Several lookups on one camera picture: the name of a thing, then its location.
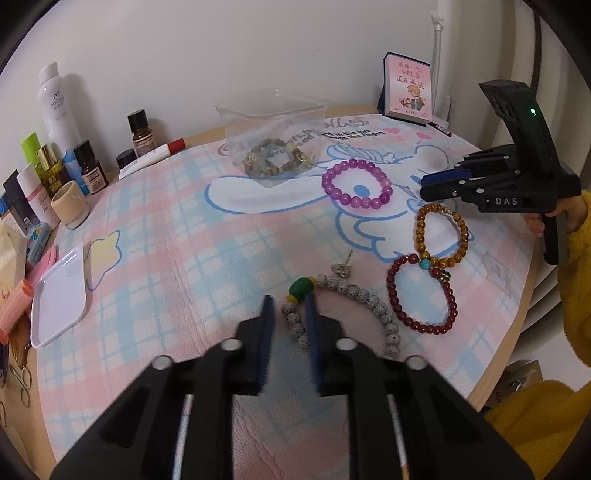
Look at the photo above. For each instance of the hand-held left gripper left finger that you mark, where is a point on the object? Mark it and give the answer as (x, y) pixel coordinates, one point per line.
(266, 337)

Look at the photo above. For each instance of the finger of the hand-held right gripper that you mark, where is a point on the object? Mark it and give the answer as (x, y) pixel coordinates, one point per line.
(443, 177)
(443, 190)

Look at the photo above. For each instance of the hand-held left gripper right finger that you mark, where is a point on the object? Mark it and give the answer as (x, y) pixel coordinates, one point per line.
(314, 344)

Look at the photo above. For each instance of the clear plastic container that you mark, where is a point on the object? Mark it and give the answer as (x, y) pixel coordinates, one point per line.
(240, 120)

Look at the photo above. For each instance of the person's right forearm yellow sleeve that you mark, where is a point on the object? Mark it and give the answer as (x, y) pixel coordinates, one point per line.
(577, 277)

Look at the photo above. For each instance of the person's right hand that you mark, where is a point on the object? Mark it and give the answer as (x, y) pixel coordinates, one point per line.
(565, 210)

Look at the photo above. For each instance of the dark pen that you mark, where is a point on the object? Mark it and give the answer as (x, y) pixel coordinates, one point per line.
(438, 127)

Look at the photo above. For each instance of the silver earring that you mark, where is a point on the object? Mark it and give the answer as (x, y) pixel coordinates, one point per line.
(340, 270)

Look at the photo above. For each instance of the pink illustrated desk calendar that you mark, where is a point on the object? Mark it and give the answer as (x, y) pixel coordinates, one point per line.
(408, 87)

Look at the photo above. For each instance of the white upright pole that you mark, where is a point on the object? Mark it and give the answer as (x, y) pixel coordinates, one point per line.
(437, 55)

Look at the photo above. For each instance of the pastel plaid cartoon table mat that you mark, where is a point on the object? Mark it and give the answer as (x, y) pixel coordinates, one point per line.
(184, 230)

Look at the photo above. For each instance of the brown cardboard box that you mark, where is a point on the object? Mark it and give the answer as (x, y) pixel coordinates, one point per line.
(517, 383)

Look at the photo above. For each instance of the white rectangular tray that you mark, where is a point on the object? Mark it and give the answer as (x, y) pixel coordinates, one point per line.
(57, 300)

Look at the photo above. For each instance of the white tube with red cap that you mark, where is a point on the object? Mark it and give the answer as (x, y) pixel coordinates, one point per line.
(147, 159)

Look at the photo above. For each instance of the small black jar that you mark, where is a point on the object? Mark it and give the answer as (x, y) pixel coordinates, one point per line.
(125, 159)

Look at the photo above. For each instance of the pink flat packet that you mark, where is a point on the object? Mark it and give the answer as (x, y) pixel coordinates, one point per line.
(41, 270)

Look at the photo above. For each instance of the tall brown dropper bottle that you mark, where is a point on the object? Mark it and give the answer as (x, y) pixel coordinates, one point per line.
(144, 136)

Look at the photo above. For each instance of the cream round cup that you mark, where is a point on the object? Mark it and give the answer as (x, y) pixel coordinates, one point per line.
(69, 205)

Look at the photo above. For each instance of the short brown dropper bottle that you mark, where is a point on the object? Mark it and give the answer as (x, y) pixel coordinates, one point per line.
(92, 173)

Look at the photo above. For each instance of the person's yellow fleece clothing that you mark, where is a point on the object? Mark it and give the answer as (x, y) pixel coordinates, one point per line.
(545, 429)

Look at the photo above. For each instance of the small scissors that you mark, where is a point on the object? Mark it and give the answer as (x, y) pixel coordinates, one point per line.
(22, 381)

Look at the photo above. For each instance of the turquoise small case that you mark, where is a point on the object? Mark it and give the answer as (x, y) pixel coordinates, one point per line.
(37, 242)

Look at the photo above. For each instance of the pink hair roller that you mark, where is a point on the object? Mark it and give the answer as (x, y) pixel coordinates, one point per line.
(14, 307)

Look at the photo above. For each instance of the light blue bottle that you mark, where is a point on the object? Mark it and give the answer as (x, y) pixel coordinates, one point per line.
(74, 166)

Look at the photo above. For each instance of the white bottle with pink label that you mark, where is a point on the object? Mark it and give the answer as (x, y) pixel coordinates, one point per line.
(39, 198)

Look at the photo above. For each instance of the beige paper packet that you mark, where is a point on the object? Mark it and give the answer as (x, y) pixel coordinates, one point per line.
(11, 258)

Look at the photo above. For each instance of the gold perfume bottle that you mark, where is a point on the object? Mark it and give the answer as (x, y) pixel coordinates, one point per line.
(53, 173)

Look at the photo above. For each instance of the black cosmetic box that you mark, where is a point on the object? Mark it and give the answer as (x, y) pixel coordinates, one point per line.
(21, 203)

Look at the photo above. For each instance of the light green capped bottle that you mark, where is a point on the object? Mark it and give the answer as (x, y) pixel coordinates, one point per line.
(31, 146)

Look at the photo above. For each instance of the tall white spray bottle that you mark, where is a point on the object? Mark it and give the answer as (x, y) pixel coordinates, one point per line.
(57, 106)

